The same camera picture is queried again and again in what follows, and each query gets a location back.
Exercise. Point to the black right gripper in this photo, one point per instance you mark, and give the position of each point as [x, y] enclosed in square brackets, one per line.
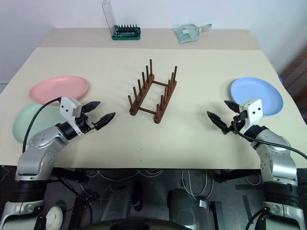
[241, 115]

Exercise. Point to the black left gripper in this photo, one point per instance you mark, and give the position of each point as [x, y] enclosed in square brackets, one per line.
[84, 124]

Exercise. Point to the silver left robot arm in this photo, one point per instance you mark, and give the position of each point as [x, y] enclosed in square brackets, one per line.
[38, 140]

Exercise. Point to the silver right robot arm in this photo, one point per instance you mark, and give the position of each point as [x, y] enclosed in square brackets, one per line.
[275, 163]

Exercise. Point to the brown wooden dish rack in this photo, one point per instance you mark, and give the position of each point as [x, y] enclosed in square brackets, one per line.
[142, 95]

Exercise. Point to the blue plate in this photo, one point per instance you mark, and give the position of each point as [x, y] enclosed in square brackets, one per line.
[254, 88]

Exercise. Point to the pink plate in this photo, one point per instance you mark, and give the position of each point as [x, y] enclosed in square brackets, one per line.
[60, 86]

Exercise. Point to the small blue object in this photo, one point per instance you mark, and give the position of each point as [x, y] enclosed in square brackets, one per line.
[281, 79]

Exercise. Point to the green plate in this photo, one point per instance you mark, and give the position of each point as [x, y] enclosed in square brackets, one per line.
[24, 122]

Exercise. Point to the green screwdriver bit set box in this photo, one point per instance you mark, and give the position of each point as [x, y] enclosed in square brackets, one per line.
[127, 36]

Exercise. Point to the clear green dustpan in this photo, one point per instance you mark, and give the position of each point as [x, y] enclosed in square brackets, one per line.
[184, 34]

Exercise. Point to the dark rounded shape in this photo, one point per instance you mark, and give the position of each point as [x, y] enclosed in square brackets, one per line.
[121, 198]
[182, 208]

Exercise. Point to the white round disc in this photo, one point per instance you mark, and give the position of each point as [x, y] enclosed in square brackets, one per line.
[54, 216]

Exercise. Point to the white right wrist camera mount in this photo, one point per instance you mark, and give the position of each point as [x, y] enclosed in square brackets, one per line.
[254, 110]

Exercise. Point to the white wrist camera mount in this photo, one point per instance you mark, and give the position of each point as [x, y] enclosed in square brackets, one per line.
[66, 107]
[254, 110]

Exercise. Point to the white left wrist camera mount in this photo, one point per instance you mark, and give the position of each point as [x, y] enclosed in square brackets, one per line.
[66, 107]

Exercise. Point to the small silver bracket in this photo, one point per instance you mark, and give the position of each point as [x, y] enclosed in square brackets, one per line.
[203, 204]

